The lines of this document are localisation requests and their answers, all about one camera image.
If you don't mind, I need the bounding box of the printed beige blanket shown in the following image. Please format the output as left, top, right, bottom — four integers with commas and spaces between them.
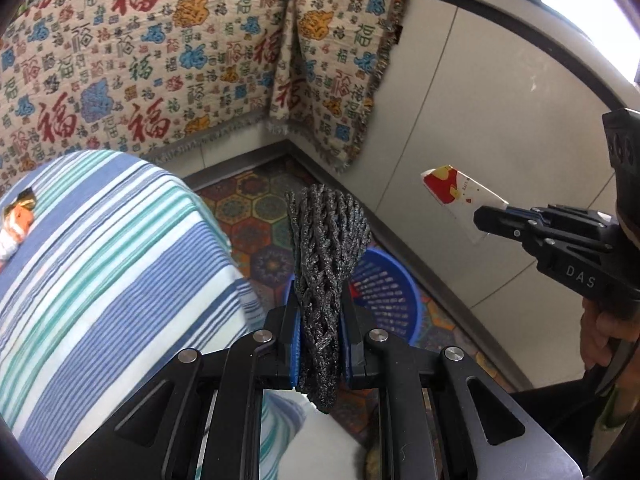
0, 0, 411, 196

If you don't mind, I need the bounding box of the blue plastic basket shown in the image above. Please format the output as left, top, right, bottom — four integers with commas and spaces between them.
282, 247, 421, 348

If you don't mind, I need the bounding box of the black foam fruit net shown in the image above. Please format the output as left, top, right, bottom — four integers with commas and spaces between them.
286, 184, 372, 415

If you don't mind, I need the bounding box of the colourful patterned floor mat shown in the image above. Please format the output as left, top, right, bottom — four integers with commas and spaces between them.
192, 157, 523, 393

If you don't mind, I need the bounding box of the blue green striped tablecloth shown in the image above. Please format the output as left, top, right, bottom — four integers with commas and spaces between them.
0, 149, 306, 480

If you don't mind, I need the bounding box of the white kitchen cabinet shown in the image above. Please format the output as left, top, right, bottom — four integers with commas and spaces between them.
360, 0, 640, 391

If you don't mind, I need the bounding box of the person's right hand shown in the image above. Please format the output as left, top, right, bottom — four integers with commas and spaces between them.
579, 299, 632, 372

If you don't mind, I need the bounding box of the orange and white wrapper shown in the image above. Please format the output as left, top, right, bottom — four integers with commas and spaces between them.
0, 187, 37, 261

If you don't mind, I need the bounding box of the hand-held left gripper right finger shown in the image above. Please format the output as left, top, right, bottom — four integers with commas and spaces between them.
339, 296, 586, 480

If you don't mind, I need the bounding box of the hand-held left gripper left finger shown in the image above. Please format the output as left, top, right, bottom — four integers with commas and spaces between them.
54, 302, 303, 480

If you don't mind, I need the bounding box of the white and red paper wrapper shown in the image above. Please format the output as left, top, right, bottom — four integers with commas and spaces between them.
421, 164, 510, 246

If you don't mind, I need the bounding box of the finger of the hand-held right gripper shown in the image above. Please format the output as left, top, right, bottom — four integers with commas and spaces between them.
472, 204, 616, 241
520, 232, 617, 262

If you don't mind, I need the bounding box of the dark cloth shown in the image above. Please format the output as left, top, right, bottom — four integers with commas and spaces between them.
510, 360, 640, 480

